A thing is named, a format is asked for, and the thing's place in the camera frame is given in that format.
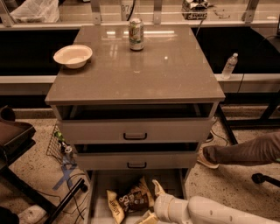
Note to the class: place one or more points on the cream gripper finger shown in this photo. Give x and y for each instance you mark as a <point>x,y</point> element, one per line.
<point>159,190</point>
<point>148,218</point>

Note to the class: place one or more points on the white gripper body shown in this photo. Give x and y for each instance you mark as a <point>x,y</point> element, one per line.
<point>162,205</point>

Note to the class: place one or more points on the brown chip bag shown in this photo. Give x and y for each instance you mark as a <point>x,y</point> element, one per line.
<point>137,198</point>

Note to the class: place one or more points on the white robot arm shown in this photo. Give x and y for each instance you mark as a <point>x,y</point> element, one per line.
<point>196,210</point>

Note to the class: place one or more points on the bottom drawer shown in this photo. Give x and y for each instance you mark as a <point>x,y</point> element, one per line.
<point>120,181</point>

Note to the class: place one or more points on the drawer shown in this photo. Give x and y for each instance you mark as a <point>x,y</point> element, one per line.
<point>126,156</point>
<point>135,123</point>
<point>120,181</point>

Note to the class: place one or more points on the middle drawer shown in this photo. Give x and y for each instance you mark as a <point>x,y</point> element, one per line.
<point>126,156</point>

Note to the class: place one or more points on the grey drawer cabinet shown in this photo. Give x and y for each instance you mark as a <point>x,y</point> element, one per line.
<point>171,68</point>

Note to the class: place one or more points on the top drawer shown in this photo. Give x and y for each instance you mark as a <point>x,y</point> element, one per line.
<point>135,123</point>

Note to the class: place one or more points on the white plastic bag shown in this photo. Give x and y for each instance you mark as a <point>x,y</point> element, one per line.
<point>37,11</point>

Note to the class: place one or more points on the tan shoe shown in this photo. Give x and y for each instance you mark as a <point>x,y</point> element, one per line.
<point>203,161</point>

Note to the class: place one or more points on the blue tape cross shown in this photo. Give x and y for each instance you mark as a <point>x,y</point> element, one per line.
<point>67,169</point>

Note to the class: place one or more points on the black chair base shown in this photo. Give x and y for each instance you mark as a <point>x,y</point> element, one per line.
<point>259,178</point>

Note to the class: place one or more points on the person's leg in trousers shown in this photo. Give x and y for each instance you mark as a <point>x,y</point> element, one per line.
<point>262,150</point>

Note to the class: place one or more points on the clear plastic water bottle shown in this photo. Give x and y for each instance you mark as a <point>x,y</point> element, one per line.
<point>230,66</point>

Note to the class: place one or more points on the black cart on left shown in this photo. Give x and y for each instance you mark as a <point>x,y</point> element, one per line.
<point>15,141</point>

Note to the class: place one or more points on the white paper bowl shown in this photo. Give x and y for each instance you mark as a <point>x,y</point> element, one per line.
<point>73,56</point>

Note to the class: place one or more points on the green soda can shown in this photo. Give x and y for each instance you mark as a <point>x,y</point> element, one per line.
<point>136,34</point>

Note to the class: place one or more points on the wire basket with items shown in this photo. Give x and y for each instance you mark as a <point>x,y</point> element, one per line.
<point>58,149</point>

